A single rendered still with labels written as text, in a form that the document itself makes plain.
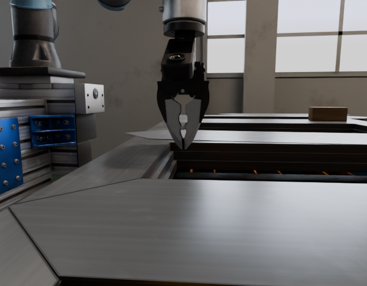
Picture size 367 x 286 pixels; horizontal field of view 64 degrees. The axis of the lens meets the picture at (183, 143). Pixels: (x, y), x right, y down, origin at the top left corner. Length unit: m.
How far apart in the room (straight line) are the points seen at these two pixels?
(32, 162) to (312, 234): 0.81
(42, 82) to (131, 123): 2.56
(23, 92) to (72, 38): 2.81
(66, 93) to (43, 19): 0.24
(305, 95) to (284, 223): 3.18
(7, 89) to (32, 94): 0.08
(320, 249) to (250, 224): 0.05
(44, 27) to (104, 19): 2.64
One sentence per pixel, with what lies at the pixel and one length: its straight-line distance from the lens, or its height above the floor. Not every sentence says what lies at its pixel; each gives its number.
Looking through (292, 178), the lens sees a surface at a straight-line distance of 0.71.
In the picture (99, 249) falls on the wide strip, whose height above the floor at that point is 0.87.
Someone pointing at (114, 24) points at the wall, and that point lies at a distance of 3.62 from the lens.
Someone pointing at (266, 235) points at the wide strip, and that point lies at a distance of 0.21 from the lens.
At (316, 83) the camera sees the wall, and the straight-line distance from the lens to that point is 3.42.
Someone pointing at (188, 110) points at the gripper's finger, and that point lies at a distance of 0.51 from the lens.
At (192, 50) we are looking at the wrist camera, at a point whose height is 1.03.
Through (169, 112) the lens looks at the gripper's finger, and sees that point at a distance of 0.51.
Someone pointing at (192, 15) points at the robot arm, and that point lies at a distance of 0.52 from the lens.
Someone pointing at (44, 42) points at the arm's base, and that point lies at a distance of 1.04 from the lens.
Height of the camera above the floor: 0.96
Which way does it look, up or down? 9 degrees down
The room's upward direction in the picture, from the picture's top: straight up
